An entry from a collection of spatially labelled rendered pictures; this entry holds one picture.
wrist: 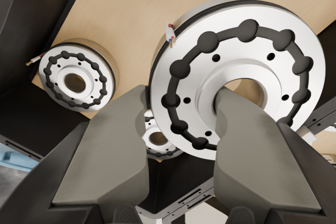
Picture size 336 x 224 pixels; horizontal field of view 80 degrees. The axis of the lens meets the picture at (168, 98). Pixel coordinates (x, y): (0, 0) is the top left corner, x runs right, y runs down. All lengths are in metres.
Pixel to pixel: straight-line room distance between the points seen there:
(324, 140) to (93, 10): 0.41
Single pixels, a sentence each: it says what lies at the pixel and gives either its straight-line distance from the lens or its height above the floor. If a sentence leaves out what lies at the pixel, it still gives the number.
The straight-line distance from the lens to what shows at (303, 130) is 0.25.
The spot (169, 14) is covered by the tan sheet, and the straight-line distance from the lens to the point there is 0.28.
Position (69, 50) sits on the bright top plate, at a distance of 0.29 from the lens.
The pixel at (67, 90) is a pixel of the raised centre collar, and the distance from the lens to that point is 0.31.
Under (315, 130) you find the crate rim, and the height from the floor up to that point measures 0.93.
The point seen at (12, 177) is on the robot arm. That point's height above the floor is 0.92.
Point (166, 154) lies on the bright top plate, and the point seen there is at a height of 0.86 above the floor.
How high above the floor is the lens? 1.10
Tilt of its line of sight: 60 degrees down
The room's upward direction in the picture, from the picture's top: 174 degrees counter-clockwise
